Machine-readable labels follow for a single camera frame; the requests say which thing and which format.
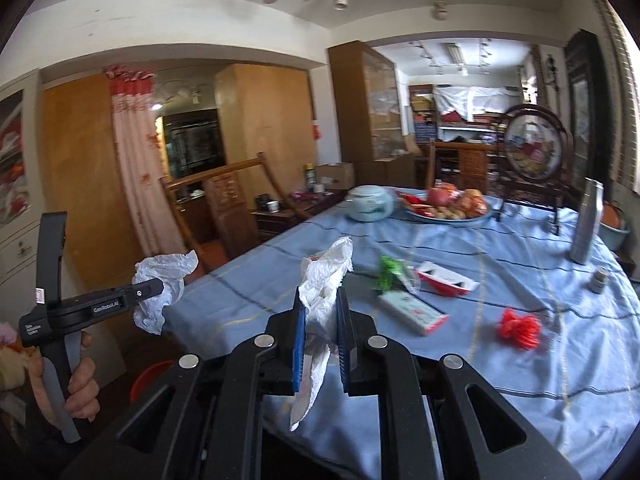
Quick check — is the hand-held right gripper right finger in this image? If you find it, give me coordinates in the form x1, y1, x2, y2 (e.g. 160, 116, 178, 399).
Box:
336, 285, 583, 480

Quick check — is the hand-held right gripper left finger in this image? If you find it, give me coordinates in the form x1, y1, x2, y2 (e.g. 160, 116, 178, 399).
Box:
60, 285, 308, 480

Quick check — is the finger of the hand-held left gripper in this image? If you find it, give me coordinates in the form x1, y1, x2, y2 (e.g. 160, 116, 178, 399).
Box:
82, 280, 166, 318

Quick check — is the white tissue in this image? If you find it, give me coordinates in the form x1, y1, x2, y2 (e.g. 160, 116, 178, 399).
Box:
131, 250, 199, 336

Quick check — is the white plastic bag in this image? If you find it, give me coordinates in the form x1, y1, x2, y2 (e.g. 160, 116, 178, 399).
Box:
290, 236, 354, 431

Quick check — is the white carton with red end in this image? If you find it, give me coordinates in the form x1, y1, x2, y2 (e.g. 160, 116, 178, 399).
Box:
376, 291, 450, 337

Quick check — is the red plastic mesh basket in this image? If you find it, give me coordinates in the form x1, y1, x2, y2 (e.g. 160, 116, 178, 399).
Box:
131, 360, 176, 403

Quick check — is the green snack packet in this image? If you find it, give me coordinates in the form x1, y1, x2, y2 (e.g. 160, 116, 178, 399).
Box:
377, 255, 421, 296

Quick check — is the red and white paper box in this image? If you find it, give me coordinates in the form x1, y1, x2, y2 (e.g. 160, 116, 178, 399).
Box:
415, 261, 481, 297

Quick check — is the red tassel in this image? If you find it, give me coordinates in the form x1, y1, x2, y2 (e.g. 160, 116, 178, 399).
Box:
497, 308, 542, 351

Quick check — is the person's left hand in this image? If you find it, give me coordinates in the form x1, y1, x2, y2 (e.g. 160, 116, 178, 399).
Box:
30, 332, 101, 423

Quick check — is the plywood partition panel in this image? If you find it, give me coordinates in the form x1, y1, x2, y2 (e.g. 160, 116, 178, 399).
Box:
40, 72, 146, 291

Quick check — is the dark wooden side table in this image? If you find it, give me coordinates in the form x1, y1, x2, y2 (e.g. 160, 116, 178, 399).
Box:
250, 190, 346, 241

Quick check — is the pink floral curtain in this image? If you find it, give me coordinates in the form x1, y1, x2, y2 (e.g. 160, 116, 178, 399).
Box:
104, 64, 188, 256

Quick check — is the pale green ceramic jar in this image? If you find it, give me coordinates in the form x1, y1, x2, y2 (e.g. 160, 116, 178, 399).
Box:
345, 185, 398, 222

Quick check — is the carved wooden armchair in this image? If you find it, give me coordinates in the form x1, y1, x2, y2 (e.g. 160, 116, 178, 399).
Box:
162, 152, 311, 266

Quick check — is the blue checked tablecloth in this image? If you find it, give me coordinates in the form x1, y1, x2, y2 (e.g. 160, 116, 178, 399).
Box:
162, 187, 640, 480

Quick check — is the blue fruit plate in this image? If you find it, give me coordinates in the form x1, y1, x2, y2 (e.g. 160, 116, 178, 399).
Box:
400, 195, 496, 222

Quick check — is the cardboard box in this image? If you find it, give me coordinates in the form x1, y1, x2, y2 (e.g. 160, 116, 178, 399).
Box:
315, 161, 356, 191

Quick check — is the dark lattice display cabinet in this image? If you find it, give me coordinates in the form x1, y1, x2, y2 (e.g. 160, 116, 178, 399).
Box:
162, 110, 223, 181

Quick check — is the orange red round fruit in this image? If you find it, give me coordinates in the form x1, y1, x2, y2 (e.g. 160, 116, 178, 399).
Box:
457, 189, 488, 213

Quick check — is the carved wooden chair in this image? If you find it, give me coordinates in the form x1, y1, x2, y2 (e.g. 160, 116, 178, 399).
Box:
430, 140, 501, 191

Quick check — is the plywood wardrobe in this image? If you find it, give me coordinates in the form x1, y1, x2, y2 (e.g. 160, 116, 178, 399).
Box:
215, 63, 318, 181

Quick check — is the glass door wooden cabinet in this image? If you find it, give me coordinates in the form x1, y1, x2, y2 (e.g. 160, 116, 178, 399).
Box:
327, 40, 416, 176

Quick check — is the round embroidered table screen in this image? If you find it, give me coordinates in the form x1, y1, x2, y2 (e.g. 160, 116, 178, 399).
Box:
497, 104, 573, 236

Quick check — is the stainless steel bottle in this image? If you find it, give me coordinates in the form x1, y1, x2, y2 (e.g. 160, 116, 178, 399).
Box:
569, 177, 605, 266

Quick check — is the white dust cover cloth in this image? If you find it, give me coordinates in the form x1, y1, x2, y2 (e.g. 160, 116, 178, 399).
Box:
432, 85, 523, 123

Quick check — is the green plastic basin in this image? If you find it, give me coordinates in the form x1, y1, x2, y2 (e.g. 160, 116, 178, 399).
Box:
600, 200, 632, 248

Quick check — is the dark carved framed panel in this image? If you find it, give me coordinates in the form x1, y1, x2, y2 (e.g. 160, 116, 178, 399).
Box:
564, 29, 613, 201

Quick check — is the beige window curtain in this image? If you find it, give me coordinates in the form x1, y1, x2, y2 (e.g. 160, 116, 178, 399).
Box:
597, 0, 640, 196

